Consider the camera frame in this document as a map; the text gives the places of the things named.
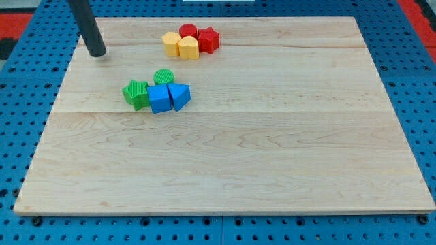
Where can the blue triangle block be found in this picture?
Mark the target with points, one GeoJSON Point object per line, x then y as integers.
{"type": "Point", "coordinates": [179, 94]}

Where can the blue cube block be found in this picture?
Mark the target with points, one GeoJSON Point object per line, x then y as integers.
{"type": "Point", "coordinates": [159, 98]}

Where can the green cylinder block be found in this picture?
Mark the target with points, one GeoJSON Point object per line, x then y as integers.
{"type": "Point", "coordinates": [163, 76]}

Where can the yellow heart block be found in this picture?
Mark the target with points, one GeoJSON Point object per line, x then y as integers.
{"type": "Point", "coordinates": [189, 48]}

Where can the red star block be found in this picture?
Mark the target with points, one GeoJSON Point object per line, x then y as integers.
{"type": "Point", "coordinates": [209, 40]}

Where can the green star block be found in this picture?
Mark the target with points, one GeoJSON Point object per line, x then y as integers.
{"type": "Point", "coordinates": [136, 94]}

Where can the yellow hexagon block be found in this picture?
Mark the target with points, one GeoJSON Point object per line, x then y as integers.
{"type": "Point", "coordinates": [170, 43]}

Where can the red cylinder block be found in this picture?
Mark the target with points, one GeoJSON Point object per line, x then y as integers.
{"type": "Point", "coordinates": [186, 30]}

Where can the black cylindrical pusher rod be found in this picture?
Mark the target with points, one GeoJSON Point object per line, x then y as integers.
{"type": "Point", "coordinates": [88, 28]}

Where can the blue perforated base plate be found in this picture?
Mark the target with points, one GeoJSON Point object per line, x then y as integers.
{"type": "Point", "coordinates": [34, 71]}

